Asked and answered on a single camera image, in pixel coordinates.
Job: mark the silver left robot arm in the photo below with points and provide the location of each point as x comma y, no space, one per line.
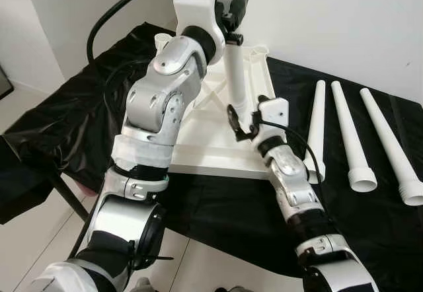
158,94

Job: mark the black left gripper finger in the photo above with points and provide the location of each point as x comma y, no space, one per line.
241,3

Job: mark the white plastic table top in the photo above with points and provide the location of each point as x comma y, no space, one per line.
218,146

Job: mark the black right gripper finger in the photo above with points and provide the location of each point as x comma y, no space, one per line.
233,119

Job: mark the robot right leg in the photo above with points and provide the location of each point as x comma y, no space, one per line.
239,289

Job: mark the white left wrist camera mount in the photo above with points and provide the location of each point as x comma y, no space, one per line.
195,1

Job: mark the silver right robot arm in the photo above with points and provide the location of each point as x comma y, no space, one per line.
291,180

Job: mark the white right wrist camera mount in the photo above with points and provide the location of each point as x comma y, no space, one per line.
274,113

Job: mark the white plastic table leg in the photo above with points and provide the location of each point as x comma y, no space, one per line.
234,74
347,133
317,127
390,146

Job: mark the black table cloth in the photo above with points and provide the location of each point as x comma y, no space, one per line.
39,140

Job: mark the black table leg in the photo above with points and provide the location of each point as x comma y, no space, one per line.
66,196

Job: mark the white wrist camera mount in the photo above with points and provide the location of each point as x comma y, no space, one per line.
195,1
274,113

